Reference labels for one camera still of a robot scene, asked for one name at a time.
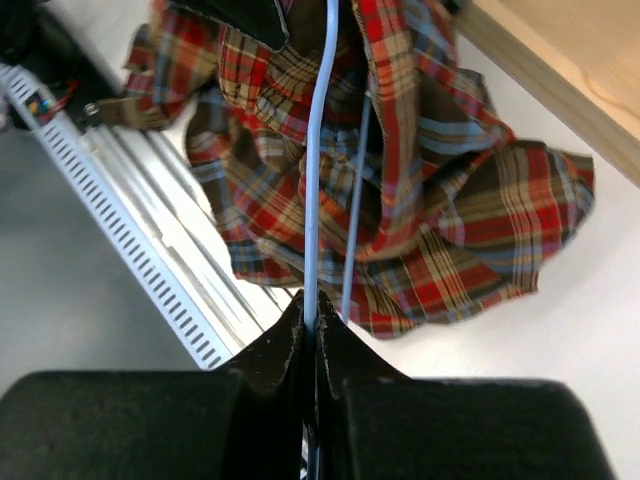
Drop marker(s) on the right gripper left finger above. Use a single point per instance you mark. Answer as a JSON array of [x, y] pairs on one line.
[[239, 421]]

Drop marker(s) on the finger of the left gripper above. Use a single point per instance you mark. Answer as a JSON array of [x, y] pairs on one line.
[[261, 20]]

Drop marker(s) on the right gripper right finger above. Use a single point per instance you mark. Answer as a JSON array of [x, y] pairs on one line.
[[377, 423]]

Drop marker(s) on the blue wire hanger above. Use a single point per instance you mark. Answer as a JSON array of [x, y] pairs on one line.
[[314, 175]]

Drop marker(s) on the red brown plaid shirt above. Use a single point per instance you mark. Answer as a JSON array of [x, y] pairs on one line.
[[456, 214]]

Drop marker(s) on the wooden clothes rack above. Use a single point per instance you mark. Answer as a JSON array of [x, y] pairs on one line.
[[578, 58]]

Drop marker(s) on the slotted grey cable duct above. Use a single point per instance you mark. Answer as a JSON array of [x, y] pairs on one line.
[[80, 158]]

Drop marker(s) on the aluminium mounting rail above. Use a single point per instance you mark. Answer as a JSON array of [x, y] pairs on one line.
[[156, 182]]

